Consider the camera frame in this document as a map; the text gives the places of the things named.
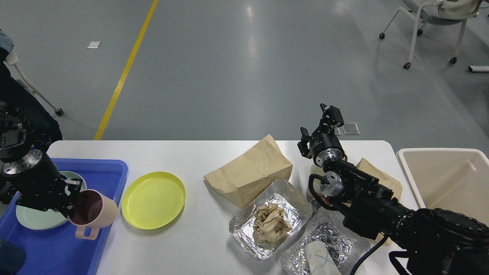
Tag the teal mug yellow inside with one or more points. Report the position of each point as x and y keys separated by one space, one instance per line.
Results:
x=12 y=258

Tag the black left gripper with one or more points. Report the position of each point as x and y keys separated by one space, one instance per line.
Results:
x=41 y=186

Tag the beige plastic bin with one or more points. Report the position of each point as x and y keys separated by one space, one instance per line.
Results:
x=455 y=179

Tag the small brown paper bag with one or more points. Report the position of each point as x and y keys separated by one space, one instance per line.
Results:
x=384 y=179

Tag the yellow plastic plate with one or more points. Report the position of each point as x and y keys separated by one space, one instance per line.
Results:
x=153 y=200

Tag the foil tray with cup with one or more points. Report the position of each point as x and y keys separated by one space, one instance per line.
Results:
x=344 y=246

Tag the grey bar on floor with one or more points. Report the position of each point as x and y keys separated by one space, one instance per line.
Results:
x=478 y=69

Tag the large brown paper bag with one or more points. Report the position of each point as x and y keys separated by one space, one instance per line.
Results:
x=243 y=179

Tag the blue plastic tray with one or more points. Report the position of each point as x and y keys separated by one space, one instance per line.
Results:
x=57 y=251

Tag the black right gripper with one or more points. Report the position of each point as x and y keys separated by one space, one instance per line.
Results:
x=325 y=147

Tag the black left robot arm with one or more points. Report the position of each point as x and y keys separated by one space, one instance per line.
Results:
x=17 y=136

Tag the crumpled brown paper ball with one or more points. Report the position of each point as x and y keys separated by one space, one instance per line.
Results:
x=270 y=224

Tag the pale green plate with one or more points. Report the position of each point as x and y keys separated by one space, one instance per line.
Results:
x=39 y=220

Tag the seated person in dark clothes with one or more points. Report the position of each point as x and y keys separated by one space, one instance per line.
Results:
x=16 y=96

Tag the white wheeled chair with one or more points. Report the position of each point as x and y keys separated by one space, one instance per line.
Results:
x=438 y=13

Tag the white paper cup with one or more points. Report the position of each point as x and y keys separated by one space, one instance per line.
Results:
x=319 y=260

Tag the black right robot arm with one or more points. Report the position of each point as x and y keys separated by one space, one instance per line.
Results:
x=433 y=241

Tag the foil tray with paper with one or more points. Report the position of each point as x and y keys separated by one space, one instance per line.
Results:
x=290 y=201

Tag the pink mug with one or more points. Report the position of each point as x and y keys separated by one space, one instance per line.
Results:
x=93 y=211

